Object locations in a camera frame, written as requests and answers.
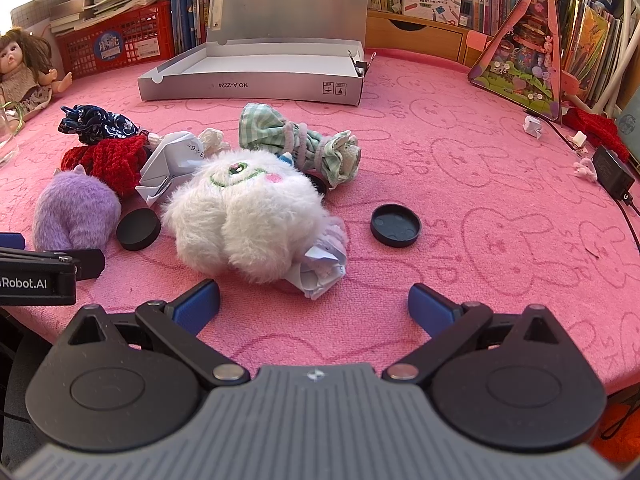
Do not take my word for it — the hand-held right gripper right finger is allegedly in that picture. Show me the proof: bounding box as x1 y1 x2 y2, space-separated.
382 283 576 385

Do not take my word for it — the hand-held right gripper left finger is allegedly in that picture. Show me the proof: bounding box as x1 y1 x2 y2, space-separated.
52 279 251 387

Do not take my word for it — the purple plush toy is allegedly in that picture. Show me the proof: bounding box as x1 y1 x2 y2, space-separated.
32 165 122 252

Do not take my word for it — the white plush toy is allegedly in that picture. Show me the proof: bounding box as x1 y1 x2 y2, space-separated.
161 149 346 285

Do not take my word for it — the red black knitted pouch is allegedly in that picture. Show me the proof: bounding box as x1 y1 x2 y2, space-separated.
61 135 151 200

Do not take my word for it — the large white paper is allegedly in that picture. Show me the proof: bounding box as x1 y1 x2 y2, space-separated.
135 130 211 207

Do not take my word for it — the blue floral cloth pouch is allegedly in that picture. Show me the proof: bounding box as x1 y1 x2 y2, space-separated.
58 104 141 147

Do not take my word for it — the green checked cloth bundle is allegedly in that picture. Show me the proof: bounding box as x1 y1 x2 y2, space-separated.
239 103 362 187

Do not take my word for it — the grey cardboard box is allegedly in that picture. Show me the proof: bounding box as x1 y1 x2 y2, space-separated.
137 0 368 107

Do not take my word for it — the clear glass pitcher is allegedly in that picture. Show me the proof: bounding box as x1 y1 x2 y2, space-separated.
0 101 25 168

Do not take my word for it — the pink rabbit-print table mat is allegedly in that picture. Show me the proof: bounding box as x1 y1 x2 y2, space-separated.
0 49 640 396

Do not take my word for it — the brown-haired doll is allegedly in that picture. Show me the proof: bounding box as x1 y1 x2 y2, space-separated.
0 27 73 121

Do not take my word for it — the grid-pattern grey box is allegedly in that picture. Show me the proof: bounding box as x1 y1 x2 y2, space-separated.
10 0 56 46

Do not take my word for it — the orange cloth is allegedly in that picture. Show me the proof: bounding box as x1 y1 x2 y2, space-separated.
592 392 640 458

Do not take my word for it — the black power adapter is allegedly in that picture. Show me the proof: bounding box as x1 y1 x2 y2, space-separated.
592 146 637 201

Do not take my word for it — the large red plastic basket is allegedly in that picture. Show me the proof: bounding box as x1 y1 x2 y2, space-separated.
54 0 175 80

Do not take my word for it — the red knitted scarf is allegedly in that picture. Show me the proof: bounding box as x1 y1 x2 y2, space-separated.
565 106 631 163

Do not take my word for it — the black binder clip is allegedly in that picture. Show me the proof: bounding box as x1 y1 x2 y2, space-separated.
347 50 377 80

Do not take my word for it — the pink triangular toy house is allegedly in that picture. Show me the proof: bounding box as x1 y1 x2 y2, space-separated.
467 0 581 122

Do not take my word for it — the wooden drawer unit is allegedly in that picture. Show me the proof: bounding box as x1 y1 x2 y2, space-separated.
366 9 488 67

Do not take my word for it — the row of blue thin books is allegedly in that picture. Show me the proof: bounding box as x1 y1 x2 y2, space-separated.
169 0 221 56

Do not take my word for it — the row of picture books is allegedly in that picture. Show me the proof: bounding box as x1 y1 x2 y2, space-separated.
562 0 626 106

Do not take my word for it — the black cable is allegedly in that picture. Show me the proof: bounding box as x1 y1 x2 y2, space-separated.
547 119 640 256

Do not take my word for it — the white plastic frame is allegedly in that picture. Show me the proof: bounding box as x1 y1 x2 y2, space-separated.
592 0 640 111

